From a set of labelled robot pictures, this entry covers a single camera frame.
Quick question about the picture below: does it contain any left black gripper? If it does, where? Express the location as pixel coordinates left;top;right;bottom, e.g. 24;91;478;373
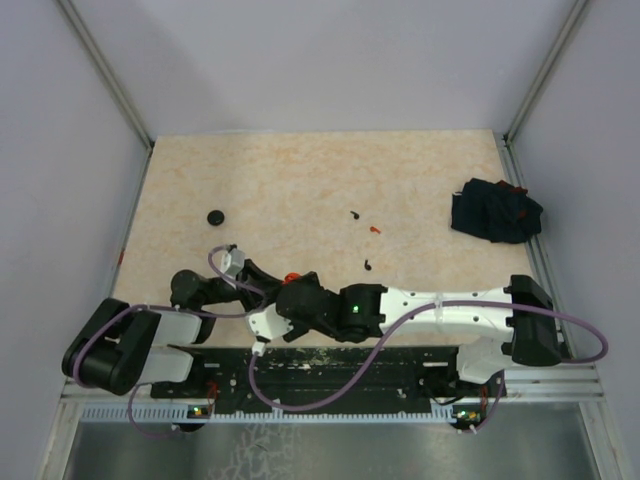
201;257;284;311

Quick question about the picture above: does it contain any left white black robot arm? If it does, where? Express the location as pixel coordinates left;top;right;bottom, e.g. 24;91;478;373
61;249;285;397

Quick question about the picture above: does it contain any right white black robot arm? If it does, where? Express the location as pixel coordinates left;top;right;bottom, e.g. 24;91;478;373
275;275;561;396

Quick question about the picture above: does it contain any dark navy crumpled cloth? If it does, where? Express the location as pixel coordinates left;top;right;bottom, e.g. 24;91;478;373
451;178;543;244

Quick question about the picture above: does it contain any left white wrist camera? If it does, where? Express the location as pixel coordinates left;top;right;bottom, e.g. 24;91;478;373
220;245;246;277

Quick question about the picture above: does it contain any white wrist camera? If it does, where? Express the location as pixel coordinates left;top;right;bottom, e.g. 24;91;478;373
247;304;293;357
220;245;246;277

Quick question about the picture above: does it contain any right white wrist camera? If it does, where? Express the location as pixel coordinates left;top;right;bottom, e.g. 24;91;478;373
247;304;293;357

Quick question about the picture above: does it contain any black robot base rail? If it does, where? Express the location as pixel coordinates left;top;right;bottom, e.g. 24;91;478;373
151;346;500;414

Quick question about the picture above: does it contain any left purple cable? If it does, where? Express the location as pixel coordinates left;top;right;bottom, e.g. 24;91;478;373
72;243;269;441

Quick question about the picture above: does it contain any purple cable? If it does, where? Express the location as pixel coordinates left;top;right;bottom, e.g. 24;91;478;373
72;243;269;441
248;299;610;412

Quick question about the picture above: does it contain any white slotted cable duct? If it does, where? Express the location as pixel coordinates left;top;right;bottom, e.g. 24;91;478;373
79;399;464;426

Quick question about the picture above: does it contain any left aluminium frame post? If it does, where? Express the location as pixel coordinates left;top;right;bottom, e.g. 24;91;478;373
53;0;155;153

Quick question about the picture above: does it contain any aluminium frame post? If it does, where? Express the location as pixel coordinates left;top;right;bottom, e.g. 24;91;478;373
502;0;593;147
53;0;155;153

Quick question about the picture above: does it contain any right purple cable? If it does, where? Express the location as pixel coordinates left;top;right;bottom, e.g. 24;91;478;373
248;299;610;412

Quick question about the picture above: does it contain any right aluminium frame post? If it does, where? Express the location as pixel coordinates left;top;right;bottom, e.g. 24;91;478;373
502;0;593;147

